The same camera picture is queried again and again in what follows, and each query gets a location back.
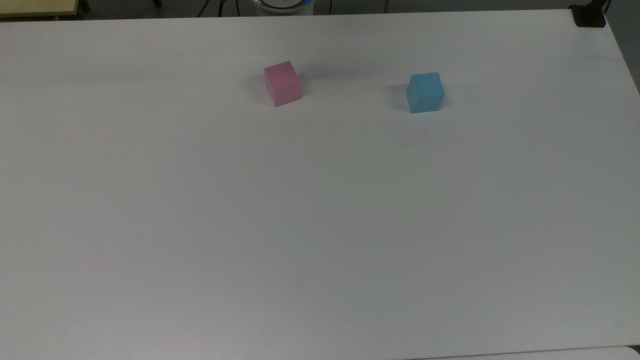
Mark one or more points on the pink cube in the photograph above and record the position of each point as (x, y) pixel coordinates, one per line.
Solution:
(282, 83)

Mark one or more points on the blue cube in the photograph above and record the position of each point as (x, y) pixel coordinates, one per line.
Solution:
(424, 92)

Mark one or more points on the white table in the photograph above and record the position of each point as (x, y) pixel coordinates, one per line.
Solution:
(540, 354)

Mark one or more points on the black table clamp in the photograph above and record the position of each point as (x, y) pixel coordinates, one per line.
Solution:
(590, 15)

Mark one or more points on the yellow wooden table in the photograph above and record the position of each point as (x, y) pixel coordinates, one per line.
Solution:
(37, 7)

